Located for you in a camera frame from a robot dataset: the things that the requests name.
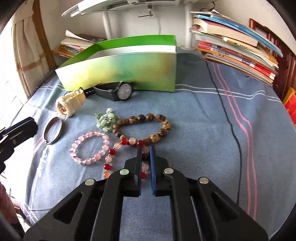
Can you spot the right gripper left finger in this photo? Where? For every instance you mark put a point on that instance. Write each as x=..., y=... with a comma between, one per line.
x=133, y=180

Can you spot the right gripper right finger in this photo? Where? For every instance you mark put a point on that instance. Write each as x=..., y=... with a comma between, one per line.
x=160, y=186

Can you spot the silver metal bangle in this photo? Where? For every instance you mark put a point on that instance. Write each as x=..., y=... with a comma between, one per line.
x=53, y=130

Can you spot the cream white wrist watch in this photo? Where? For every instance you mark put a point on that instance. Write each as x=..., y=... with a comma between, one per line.
x=68, y=104

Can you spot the black wrist watch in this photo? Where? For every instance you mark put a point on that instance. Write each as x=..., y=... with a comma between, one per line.
x=114, y=91

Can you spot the beige curtain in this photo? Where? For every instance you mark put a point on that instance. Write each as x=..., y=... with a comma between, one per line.
x=33, y=55

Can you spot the left stack of books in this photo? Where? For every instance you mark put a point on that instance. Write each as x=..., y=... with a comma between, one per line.
x=73, y=44

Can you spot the stack of books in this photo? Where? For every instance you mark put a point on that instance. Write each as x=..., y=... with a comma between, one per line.
x=224, y=40
x=73, y=44

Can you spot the green cardboard box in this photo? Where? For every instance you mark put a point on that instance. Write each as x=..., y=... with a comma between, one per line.
x=148, y=61

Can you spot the red yellow gift bag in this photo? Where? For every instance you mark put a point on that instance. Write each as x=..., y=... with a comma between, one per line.
x=289, y=102

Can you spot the right stack of books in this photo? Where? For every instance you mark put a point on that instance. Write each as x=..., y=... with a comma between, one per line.
x=224, y=40

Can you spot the white bed desk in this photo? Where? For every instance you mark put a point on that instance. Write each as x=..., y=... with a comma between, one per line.
x=131, y=18

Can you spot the dark wooden headboard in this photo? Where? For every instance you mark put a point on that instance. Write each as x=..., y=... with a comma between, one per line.
x=286, y=74

